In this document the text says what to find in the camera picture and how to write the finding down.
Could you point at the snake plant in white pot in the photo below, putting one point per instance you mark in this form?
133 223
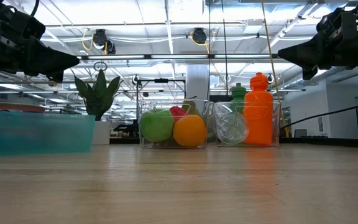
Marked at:
99 93

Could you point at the clear plastic bin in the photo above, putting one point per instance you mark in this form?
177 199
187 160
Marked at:
143 105
277 124

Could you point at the red bell pepper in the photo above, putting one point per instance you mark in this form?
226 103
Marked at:
177 112

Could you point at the orange fruit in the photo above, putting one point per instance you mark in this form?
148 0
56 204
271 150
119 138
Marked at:
190 130

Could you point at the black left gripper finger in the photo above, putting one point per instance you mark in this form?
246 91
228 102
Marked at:
54 68
48 53

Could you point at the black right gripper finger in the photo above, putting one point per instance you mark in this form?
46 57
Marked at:
306 49
309 65

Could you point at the white square pillar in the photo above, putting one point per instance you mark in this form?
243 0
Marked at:
197 81

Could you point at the black background gantry frame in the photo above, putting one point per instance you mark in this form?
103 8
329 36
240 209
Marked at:
161 80

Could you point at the teal plastic bin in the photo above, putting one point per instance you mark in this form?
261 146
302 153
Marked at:
36 133

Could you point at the green apple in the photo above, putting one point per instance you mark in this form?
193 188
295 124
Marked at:
156 125

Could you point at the green pear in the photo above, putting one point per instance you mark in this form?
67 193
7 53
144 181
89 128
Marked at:
192 107

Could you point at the orange plastic bottle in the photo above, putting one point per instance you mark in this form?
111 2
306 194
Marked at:
258 118

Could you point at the clear bottle with white cap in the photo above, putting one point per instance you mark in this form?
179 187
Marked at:
232 127

